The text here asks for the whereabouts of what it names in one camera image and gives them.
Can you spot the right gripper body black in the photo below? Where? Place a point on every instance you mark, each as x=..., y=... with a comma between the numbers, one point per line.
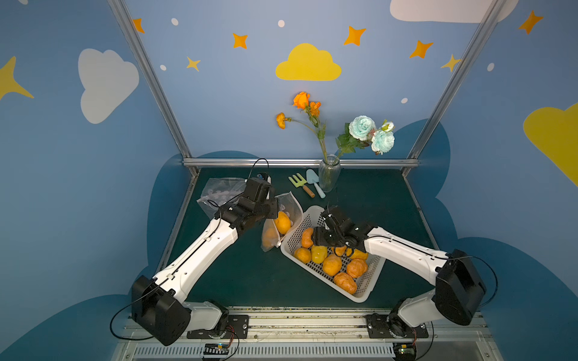
x=326, y=235

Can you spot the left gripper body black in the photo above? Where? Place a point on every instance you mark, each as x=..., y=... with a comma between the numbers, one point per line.
x=267, y=207

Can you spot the large orange potato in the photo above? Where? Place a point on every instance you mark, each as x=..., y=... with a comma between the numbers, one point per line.
x=283, y=223

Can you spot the yellow green potato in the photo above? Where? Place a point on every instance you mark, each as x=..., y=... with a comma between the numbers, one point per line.
x=319, y=254

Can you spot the clear zipper bag pink zipper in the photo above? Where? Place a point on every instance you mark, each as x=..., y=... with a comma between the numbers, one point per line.
x=288, y=203

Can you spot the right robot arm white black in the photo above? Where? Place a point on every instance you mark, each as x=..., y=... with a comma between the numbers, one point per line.
x=458, y=288

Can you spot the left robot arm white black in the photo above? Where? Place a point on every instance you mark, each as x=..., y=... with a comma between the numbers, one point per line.
x=158, y=303

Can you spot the spare clear zipper bag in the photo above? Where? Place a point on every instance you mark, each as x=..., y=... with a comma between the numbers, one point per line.
x=218, y=191

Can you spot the white perforated plastic basket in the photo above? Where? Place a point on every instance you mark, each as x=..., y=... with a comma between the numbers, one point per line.
x=366, y=282

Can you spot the orange potato basket top left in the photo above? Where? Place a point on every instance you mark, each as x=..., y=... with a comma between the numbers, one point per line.
x=306, y=241

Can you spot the wrinkled orange potato right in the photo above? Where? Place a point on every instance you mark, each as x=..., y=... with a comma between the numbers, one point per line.
x=356, y=268

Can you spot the wrinkled orange potato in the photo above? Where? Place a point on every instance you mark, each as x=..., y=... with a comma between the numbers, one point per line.
x=346, y=282
x=356, y=268

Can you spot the green toy garden fork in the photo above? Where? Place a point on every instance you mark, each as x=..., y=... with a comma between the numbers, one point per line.
x=299, y=181

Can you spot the orange potato left edge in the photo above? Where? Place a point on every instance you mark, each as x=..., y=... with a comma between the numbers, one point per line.
x=303, y=255

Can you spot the wrinkled orange potato bottom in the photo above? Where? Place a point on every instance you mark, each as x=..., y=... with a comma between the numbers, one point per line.
x=346, y=282

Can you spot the ribbed glass vase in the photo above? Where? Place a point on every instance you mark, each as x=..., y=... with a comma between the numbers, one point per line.
x=329, y=171

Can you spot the light blue toy trowel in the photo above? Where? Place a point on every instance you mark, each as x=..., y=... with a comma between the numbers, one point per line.
x=313, y=178

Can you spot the mint artificial rose stem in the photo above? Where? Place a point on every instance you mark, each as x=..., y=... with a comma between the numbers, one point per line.
x=362, y=133

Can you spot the orange artificial flower stem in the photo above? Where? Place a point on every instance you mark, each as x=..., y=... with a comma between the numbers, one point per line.
x=311, y=110

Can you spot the right controller board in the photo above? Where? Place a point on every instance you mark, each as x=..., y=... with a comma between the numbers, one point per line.
x=404, y=352

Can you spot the controller board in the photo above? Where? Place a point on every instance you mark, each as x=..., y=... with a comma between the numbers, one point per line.
x=215, y=351
x=404, y=352

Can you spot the left controller board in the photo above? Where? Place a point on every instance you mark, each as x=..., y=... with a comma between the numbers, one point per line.
x=215, y=351

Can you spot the aluminium back frame rail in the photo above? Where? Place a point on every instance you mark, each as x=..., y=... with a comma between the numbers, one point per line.
x=297, y=163

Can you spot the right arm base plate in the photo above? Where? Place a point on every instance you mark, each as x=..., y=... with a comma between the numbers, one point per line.
x=383, y=326

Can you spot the front aluminium rail bed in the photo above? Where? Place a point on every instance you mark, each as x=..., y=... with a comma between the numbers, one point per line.
x=317, y=334

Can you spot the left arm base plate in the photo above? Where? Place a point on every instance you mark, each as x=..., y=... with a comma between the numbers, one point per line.
x=228, y=325

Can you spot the left aluminium frame post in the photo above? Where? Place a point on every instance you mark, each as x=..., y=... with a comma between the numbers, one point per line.
x=124, y=20

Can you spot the aluminium frame post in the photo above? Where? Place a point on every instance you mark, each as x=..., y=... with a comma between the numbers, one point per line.
x=496, y=12
x=124, y=20

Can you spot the right aluminium frame post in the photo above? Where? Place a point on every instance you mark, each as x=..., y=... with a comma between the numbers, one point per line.
x=496, y=12

